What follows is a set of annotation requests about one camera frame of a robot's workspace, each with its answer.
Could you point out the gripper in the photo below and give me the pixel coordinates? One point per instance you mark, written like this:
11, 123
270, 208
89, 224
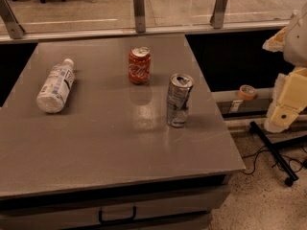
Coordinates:
296, 45

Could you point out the dented silver redbull can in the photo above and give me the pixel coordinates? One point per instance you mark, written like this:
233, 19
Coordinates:
179, 90

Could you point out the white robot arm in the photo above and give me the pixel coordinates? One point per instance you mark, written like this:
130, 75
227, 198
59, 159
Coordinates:
291, 40

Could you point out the red coca-cola can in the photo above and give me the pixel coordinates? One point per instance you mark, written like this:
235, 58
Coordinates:
139, 64

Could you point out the orange tape roll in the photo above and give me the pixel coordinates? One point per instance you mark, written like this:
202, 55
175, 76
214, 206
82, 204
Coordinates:
247, 92

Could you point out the black stand leg with wheel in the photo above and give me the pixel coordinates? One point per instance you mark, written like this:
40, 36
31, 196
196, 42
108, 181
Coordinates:
274, 148

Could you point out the grey drawer cabinet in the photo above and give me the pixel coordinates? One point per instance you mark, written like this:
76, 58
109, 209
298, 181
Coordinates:
174, 205

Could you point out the clear plastic water bottle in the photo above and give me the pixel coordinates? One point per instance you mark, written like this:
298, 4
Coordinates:
55, 90

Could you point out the grey metal rail beam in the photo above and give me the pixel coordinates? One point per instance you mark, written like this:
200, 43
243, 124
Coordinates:
229, 102

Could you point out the right metal bracket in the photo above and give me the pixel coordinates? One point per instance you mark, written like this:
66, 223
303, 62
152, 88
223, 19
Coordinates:
217, 18

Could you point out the metal bracket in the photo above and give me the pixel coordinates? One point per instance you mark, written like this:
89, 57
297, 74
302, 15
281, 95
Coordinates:
217, 18
15, 30
139, 15

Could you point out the middle metal bracket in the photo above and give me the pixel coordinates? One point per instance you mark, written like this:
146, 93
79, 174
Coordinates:
139, 15

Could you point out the black drawer handle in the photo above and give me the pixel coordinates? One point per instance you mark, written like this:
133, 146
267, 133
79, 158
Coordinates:
116, 214

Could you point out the left metal bracket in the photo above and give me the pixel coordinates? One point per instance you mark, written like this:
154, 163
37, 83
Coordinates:
15, 30

